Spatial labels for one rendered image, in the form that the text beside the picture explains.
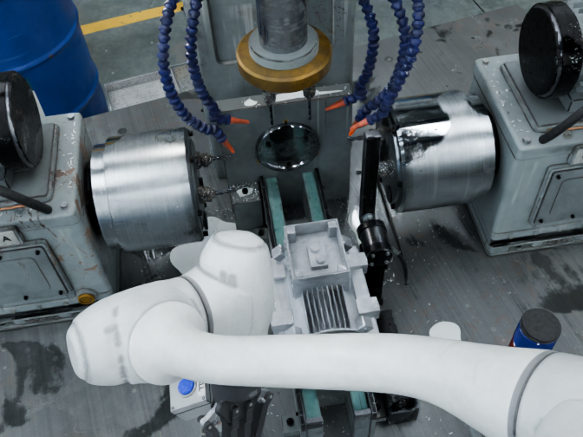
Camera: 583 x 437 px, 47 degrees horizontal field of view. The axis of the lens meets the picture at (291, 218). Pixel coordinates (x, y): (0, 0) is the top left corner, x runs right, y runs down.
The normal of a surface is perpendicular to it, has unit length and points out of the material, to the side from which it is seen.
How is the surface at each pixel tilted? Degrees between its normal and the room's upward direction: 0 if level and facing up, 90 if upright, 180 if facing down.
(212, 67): 90
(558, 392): 42
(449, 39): 0
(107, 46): 0
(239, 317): 68
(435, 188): 81
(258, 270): 58
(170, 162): 21
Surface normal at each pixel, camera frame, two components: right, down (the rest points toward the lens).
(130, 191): 0.06, 0.01
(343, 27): 0.15, 0.77
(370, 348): -0.30, -0.58
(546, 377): -0.50, -0.76
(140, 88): -0.04, -0.62
